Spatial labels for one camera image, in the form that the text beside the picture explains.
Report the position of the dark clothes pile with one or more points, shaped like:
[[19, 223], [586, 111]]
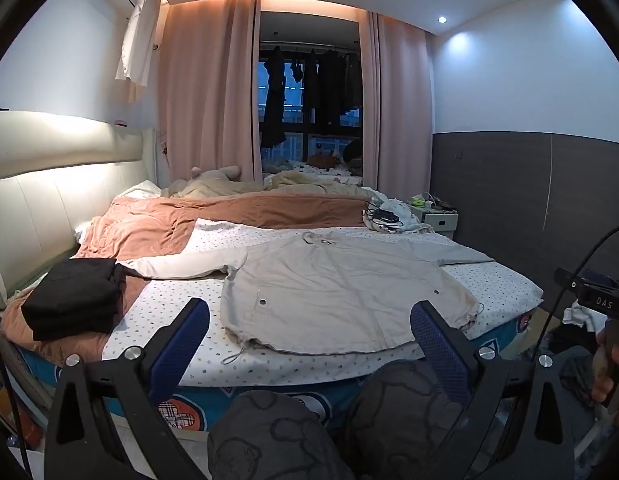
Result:
[[577, 375]]

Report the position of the person's grey printed pants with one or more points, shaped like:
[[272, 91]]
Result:
[[409, 410]]

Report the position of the dark window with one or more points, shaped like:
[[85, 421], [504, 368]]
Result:
[[294, 125]]

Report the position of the row of dark hanging clothes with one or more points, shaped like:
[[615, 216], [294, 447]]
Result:
[[274, 105]]

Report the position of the pink curtain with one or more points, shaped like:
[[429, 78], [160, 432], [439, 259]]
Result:
[[204, 100], [404, 110]]

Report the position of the white nightstand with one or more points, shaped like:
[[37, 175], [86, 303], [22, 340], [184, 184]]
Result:
[[439, 220]]

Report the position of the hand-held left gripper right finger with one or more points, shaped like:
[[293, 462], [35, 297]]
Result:
[[439, 350]]

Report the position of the small green item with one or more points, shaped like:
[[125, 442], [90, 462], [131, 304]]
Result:
[[417, 202]]

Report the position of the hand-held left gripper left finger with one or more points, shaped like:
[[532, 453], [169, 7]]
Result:
[[182, 345]]

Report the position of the beige jacket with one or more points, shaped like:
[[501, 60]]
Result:
[[339, 290]]

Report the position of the person's right hand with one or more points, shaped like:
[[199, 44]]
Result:
[[602, 372]]

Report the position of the orange-brown blanket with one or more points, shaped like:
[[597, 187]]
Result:
[[154, 220]]

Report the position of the orange plush toy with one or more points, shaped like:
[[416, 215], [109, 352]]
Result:
[[323, 160]]

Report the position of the cream padded headboard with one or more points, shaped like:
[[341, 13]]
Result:
[[39, 200]]

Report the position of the beige quilt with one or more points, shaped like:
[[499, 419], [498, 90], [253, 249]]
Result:
[[299, 182]]

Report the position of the beige plush toy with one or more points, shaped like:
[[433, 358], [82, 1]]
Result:
[[214, 174]]

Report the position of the white cloth pile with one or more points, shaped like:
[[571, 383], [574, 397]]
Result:
[[402, 209]]

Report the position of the white cloth on floor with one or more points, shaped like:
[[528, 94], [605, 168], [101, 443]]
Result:
[[579, 316]]

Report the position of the white floral bed sheet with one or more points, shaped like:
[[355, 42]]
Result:
[[179, 305]]

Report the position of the folded black clothes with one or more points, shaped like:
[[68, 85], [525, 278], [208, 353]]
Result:
[[69, 295]]

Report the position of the white hanging cloth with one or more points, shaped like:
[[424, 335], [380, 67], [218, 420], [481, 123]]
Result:
[[139, 40]]

